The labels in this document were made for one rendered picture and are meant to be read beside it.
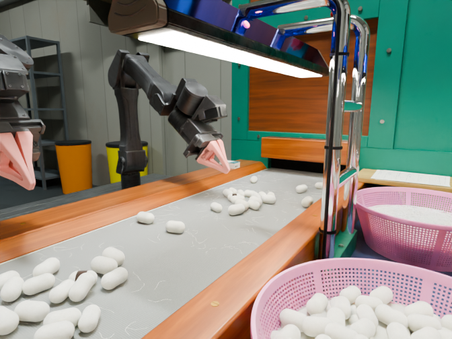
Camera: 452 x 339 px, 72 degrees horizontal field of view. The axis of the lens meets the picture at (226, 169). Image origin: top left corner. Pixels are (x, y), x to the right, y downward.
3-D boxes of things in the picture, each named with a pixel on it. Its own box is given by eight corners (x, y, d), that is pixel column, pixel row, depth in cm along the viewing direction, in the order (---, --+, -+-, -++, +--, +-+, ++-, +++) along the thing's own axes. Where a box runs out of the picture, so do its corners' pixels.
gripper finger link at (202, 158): (246, 159, 75) (222, 132, 78) (231, 163, 69) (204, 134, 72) (231, 177, 78) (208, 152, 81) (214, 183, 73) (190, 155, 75)
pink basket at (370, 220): (405, 288, 49) (412, 232, 47) (327, 227, 75) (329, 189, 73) (545, 275, 53) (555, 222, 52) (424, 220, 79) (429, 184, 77)
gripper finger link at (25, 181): (72, 164, 44) (42, 120, 47) (18, 173, 39) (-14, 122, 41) (60, 194, 48) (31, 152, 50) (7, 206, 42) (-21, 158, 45)
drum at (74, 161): (101, 190, 372) (98, 140, 361) (71, 197, 341) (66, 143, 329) (83, 185, 392) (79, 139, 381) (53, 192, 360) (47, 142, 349)
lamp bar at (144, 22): (106, 33, 35) (101, -38, 34) (300, 78, 86) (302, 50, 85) (157, 22, 31) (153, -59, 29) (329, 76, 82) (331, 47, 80)
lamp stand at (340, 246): (225, 262, 58) (225, 2, 49) (272, 228, 74) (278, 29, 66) (329, 295, 47) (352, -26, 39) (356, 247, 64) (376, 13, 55)
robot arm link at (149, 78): (192, 95, 81) (140, 46, 97) (161, 95, 75) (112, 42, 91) (179, 134, 88) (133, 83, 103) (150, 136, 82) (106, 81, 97)
